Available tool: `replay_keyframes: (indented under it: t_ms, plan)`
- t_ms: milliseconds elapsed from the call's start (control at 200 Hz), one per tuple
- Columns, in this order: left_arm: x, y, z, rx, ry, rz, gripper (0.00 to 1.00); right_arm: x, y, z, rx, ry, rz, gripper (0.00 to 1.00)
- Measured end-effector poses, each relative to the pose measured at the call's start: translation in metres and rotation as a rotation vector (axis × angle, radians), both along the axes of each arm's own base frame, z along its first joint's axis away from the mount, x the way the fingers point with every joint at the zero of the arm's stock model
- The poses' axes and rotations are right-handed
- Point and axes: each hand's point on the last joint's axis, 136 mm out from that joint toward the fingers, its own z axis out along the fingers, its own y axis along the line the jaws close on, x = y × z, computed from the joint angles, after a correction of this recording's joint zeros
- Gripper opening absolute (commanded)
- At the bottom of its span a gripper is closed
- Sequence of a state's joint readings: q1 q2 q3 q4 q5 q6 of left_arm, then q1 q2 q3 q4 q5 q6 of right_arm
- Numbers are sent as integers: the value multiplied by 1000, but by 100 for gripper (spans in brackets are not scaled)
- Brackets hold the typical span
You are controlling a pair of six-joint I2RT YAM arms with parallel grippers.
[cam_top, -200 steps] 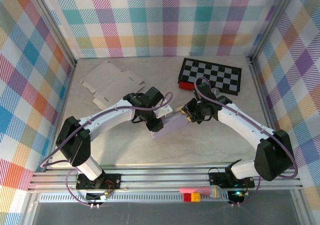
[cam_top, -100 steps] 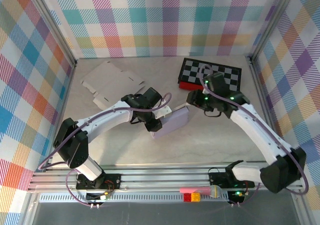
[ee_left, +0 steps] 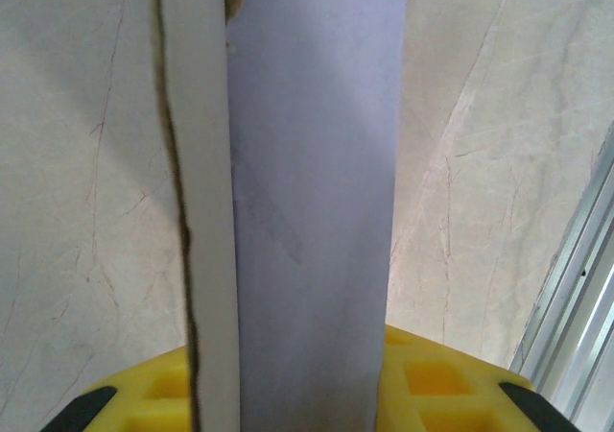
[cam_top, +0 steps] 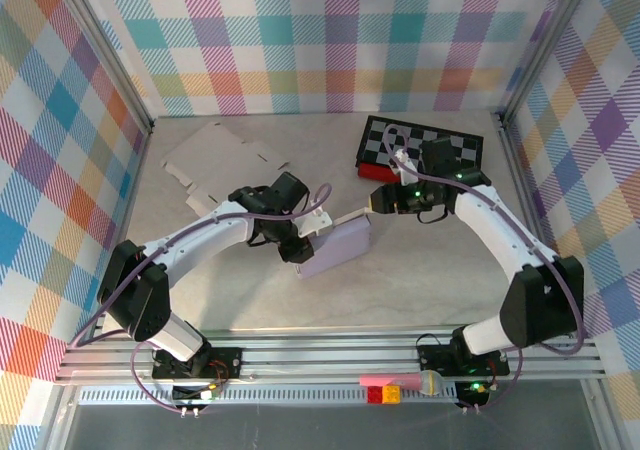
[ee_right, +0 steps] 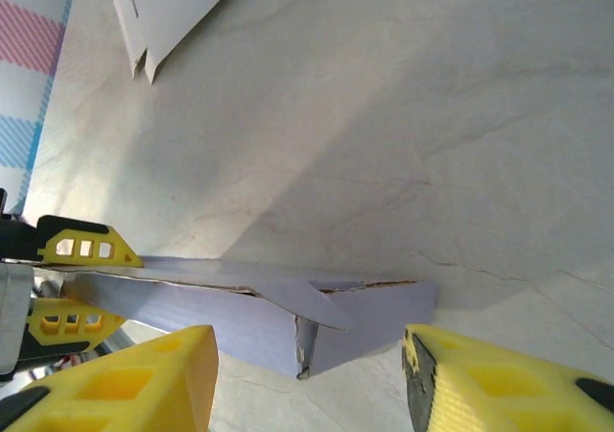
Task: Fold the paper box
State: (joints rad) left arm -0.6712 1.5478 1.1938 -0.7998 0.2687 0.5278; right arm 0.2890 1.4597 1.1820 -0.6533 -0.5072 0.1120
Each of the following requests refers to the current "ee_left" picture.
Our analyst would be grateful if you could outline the lavender white cardboard paper box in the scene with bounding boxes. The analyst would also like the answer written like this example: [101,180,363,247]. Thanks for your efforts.
[148,0,410,432]

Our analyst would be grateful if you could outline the aluminium rail bed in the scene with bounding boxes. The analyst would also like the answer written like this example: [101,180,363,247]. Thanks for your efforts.
[507,118,614,432]

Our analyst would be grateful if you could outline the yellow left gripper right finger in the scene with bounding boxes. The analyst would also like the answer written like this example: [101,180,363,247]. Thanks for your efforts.
[377,324,573,432]

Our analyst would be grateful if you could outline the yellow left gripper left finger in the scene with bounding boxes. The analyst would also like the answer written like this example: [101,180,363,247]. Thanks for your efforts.
[45,345,201,432]

